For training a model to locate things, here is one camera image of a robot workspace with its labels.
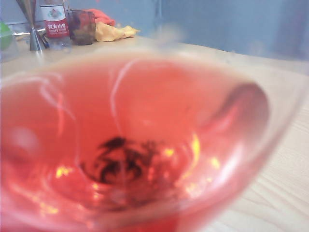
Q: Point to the clear goblet with red liquid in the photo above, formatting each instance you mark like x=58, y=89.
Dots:
x=144, y=120

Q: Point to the yellow cloth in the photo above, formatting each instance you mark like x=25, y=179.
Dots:
x=111, y=32

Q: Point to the orange red cloth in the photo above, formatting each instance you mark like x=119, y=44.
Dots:
x=103, y=17

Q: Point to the dark glass cup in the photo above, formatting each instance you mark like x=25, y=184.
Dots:
x=82, y=29

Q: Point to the water bottle with red label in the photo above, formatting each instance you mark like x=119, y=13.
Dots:
x=55, y=26

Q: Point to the steel cocktail jigger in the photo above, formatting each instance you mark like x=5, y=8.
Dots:
x=35, y=39

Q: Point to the clear plastic container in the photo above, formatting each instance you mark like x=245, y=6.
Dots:
x=7, y=55

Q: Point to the green round object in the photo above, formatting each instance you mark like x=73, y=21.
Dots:
x=4, y=36

